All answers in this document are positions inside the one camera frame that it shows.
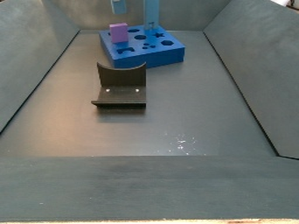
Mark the black curved stand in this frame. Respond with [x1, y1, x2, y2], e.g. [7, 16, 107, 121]
[91, 63, 146, 108]

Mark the purple rectangular block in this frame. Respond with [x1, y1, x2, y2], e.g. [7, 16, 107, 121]
[110, 23, 129, 44]

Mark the light blue rectangular block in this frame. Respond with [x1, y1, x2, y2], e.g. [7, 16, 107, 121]
[111, 0, 127, 14]

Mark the blue shape sorter board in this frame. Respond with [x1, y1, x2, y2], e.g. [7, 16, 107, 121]
[99, 25, 185, 68]

